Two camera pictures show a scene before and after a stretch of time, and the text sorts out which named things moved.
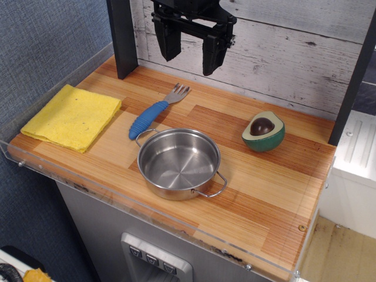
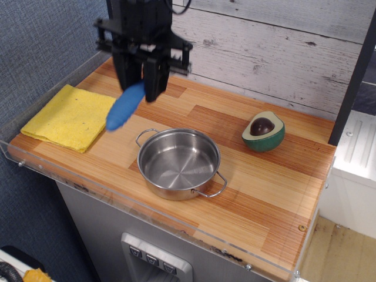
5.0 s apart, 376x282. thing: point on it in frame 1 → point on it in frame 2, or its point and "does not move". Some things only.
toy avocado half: [265, 133] does not move
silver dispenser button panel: [146, 262] does not move
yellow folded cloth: [73, 118] does not move
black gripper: [208, 17] → [136, 26]
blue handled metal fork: [145, 118] → [125, 105]
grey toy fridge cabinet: [124, 247] does not move
